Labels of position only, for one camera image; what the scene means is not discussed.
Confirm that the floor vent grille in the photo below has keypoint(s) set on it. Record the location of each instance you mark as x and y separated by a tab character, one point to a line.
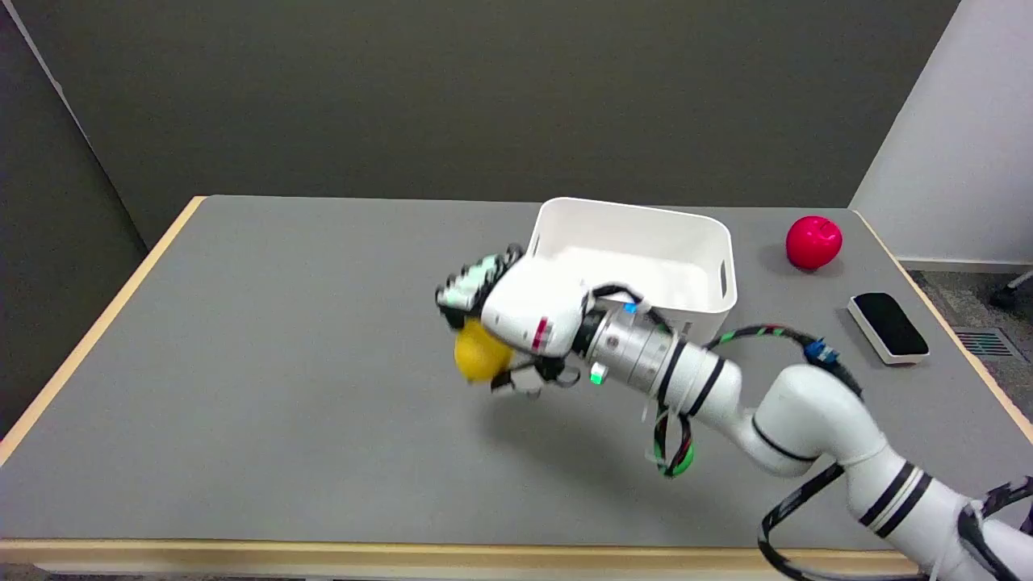
984	343

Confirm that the black and white eraser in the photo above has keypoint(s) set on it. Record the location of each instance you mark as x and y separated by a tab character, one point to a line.
888	327

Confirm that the red apple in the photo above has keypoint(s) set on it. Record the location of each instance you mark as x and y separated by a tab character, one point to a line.
813	241

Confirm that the white plastic box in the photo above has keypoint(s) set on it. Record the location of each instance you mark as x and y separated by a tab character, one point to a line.
646	258

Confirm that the yellow lemon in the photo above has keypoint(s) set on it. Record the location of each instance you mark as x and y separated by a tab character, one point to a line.
479	351

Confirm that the chair caster wheel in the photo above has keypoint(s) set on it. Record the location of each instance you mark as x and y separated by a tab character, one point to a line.
1006	295

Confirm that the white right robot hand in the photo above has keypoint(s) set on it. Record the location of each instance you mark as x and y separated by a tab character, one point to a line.
533	307

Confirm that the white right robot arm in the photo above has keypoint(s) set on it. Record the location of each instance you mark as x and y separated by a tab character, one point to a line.
807	420

